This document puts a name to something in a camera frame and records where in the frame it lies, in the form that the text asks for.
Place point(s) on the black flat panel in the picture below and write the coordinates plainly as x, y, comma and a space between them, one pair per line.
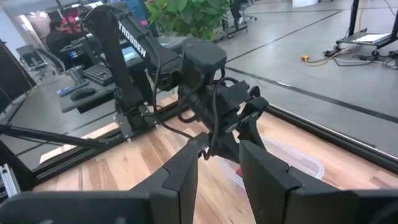
12, 74

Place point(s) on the black computer mouse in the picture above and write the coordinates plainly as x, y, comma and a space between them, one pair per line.
82, 93

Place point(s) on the silver cylindrical cup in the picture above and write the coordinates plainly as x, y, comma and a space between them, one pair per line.
75, 74

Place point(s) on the blue handheld device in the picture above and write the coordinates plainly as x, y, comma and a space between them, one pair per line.
71, 88

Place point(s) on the grey desk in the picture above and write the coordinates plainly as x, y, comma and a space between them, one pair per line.
99, 96

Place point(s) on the red toy strawberry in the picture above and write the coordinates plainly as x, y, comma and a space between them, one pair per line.
238, 172

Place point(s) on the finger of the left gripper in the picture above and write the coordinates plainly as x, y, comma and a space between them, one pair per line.
256, 107
231, 147

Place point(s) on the black keyboard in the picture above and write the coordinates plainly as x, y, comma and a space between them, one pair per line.
98, 74

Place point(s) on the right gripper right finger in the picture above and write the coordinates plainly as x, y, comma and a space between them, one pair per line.
273, 193

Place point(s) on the person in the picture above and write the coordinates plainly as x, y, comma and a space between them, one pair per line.
59, 37

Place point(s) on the black aluminium table frame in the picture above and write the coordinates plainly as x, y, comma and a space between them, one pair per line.
342, 141

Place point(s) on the white flat board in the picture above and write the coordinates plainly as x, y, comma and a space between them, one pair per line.
371, 38

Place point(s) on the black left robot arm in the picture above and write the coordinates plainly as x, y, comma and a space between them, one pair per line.
130, 40

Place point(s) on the clear plastic tupperware container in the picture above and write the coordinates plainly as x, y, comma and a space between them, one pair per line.
301, 161

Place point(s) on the black rolling stand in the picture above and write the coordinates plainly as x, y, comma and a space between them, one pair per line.
354, 18

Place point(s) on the computer monitor blue screen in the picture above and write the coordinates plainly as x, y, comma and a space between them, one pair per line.
136, 9

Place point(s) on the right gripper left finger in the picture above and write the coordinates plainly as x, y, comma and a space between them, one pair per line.
174, 193

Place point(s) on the green potted plant black pot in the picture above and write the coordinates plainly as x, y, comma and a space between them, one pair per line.
186, 15

